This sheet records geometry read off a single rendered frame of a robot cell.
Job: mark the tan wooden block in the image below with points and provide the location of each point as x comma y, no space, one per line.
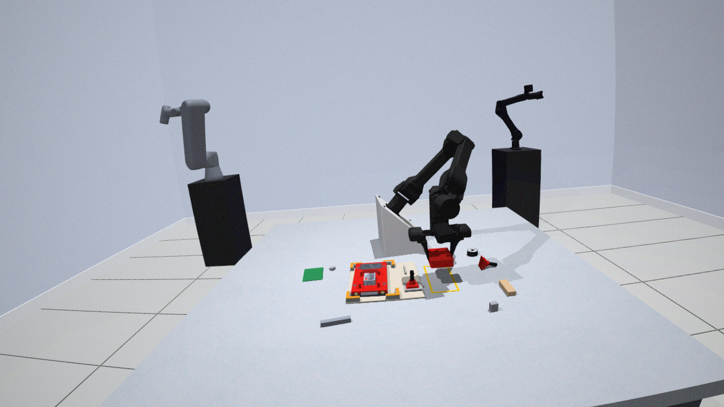
507,287

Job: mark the green flat square mat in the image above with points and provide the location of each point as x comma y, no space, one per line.
313,274

